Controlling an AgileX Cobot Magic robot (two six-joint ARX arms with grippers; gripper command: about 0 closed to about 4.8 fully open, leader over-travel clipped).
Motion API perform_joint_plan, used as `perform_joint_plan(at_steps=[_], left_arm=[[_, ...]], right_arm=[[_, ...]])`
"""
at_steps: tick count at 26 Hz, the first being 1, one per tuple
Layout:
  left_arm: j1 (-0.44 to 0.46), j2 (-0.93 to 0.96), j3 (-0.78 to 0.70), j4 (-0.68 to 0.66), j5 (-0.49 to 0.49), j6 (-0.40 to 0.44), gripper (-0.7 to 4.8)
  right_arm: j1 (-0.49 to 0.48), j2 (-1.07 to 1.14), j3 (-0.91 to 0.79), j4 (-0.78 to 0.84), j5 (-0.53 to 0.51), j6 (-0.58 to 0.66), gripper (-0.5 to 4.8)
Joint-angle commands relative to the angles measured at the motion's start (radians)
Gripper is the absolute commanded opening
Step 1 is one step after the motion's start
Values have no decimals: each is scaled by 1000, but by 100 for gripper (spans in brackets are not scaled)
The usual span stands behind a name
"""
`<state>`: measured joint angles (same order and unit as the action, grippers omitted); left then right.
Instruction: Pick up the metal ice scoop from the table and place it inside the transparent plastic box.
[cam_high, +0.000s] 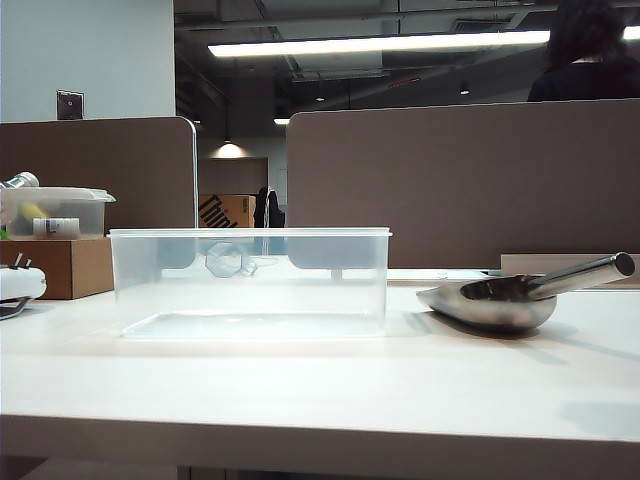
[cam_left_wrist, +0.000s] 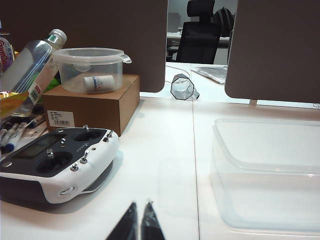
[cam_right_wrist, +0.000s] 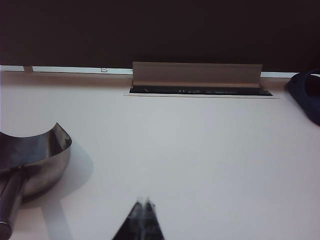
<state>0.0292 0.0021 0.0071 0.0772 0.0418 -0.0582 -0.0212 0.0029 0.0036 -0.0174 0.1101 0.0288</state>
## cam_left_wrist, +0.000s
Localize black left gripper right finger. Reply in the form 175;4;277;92
140;199;167;240

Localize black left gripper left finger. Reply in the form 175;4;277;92
106;201;139;240

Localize brown cardboard box with label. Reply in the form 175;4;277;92
41;74;141;137

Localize white black remote controller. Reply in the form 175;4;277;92
0;124;120;205

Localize rectangular transparent plastic container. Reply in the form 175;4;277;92
211;118;320;230

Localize faceted clear drinking glass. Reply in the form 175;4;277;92
170;74;201;101

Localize small white medicine bottle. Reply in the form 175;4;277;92
83;74;115;94

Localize bright green object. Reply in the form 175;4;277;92
46;77;62;92

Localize grey foil sheets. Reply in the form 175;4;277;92
191;65;229;85

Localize round clear plastic container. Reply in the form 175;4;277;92
51;47;133;95

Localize yellow foil packet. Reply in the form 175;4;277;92
0;91;30;123

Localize black office chair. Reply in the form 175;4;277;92
166;0;223;65

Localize clear plastic water bottle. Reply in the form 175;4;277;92
0;28;68;118

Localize brown desk divider panel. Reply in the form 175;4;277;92
224;0;320;105
0;0;169;94

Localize white printed snack bag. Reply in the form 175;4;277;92
0;32;16;76

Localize black backpack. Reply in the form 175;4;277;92
213;6;236;38

